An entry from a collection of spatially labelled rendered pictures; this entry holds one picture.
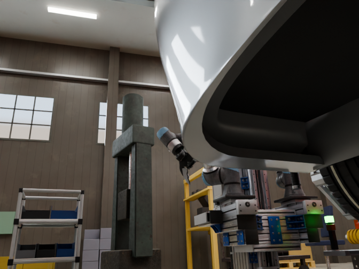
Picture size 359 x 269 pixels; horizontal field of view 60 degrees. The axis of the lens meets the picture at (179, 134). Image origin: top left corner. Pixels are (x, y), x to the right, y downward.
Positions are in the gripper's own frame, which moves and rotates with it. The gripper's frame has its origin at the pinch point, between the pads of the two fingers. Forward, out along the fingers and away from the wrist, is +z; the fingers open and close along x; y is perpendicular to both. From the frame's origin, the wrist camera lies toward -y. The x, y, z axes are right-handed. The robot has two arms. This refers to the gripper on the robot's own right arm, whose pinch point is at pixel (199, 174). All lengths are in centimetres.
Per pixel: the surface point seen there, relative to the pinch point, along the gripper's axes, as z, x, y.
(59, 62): -724, 174, 463
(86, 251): -214, 380, 423
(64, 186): -407, 371, 466
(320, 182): 43, -37, -5
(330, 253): 70, -14, 80
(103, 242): -211, 348, 447
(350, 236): 64, -29, 2
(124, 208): -129, 157, 234
